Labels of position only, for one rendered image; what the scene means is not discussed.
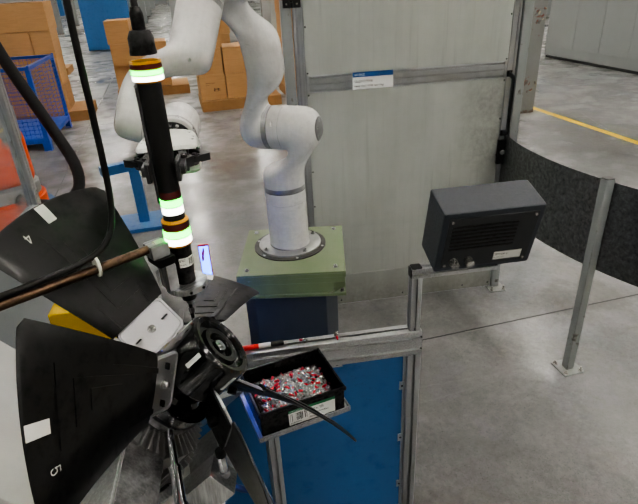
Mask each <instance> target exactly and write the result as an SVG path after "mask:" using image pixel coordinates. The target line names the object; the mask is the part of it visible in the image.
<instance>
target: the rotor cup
mask: <svg viewBox="0 0 638 504"><path fill-rule="evenodd" d="M216 340H220V341H222V342H223V343H224V345H225V348H226V349H225V350H224V351H223V350H221V349H219V348H218V347H217V345H216V343H215V341H216ZM175 349H176V350H177V353H178V361H177V369H176V376H175V383H174V390H173V397H172V402H171V405H170V407H169V408H168V409H167V410H165V411H163V412H161V413H160V414H158V415H156V417H158V418H159V419H160V420H162V421H163V422H165V423H167V424H169V425H171V426H173V427H177V428H181V429H189V428H193V427H195V426H196V425H198V424H199V423H200V422H201V421H202V420H203V419H204V418H205V415H204V414H205V410H206V406H207V402H208V399H209V395H210V391H211V389H213V390H215V391H216V392H217V393H218V394H219V395H221V394H222V393H223V392H224V391H225V390H226V389H227V388H229V387H230V386H231V385H232V384H233V383H234V382H235V381H237V380H238V379H239V378H240V377H241V376H242V375H243V374H244V373H245V372H246V370H247V368H248V360H247V356H246V353H245V350H244V348H243V346H242V344H241V343H240V341H239V340H238V338H237V337H236V336H235V335H234V333H233V332H232V331H231V330H230V329H229V328H227V327H226V326H225V325H224V324H222V323H221V322H219V321H218V320H216V319H214V318H211V317H208V316H199V317H197V318H195V319H193V320H192V321H191V323H190V324H188V325H187V326H186V327H185V328H184V329H183V330H182V331H181V332H180V333H179V334H177V335H176V336H175V337H174V338H173V339H172V340H171V341H170V342H169V343H168V344H166V345H165V347H164V349H163V350H159V351H158V352H157V353H156V354H157V356H158V355H160V354H163V353H166V352H169V351H172V350H175ZM198 353H199V354H200V355H201V357H200V358H199V359H198V360H197V361H196V362H195V363H194V364H192V365H191V366H190V367H189V368H187V367H186V364H187V363H188V362H189V361H190V360H191V359H192V358H193V357H194V356H195V355H197V354H198ZM233 378H236V379H235V380H234V381H233V382H232V383H230V384H229V385H228V386H227V387H226V388H225V389H224V390H220V389H221V388H222V387H224V386H225V385H226V384H227V383H228V382H229V381H230V380H232V379H233Z"/></svg>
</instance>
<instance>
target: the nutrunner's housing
mask: <svg viewBox="0 0 638 504"><path fill-rule="evenodd" d="M129 16H130V21H131V27H132V30H131V31H129V33H128V37H127V40H128V45H129V54H130V56H147V55H154V54H157V49H156V46H155V41H154V36H153V34H152V33H151V31H150V30H149V29H146V27H145V21H144V16H143V12H142V10H141V8H140V6H138V7H130V9H129ZM169 249H170V252H171V253H173V254H175V257H176V263H175V264H176V270H177V275H178V280H179V284H180V285H187V284H191V283H193V282H194V281H195V280H196V277H195V271H194V261H193V255H192V249H191V244H190V245H188V246H186V247H183V248H178V249H173V248H169ZM196 297H197V294H195V295H191V296H186V297H182V300H184V301H192V300H194V299H195V298H196Z"/></svg>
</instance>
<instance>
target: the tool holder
mask: <svg viewBox="0 0 638 504"><path fill-rule="evenodd" d="M157 239H160V237H158V238H156V239H153V240H150V241H147V242H145V243H143V247H144V246H148V249H149V251H150V254H148V255H146V256H147V258H148V261H149V262H150V263H152V264H153V265H155V266H156V267H158V269H159V274H160V279H161V283H162V286H164V287H165V288H166V291H167V292H168V293H169V294H170V295H173V296H177V297H186V296H191V295H195V294H197V293H199V292H201V291H203V290H204V289H205V288H206V287H207V285H208V280H207V275H206V274H205V273H203V272H201V271H197V270H194V271H195V277H196V280H195V281H194V282H193V283H191V284H187V285H180V284H179V280H178V275H177V270H176V264H175V263H176V257H175V254H173V253H171V252H170V249H169V244H168V242H166V241H164V242H162V243H159V244H156V245H155V244H152V241H154V240H157Z"/></svg>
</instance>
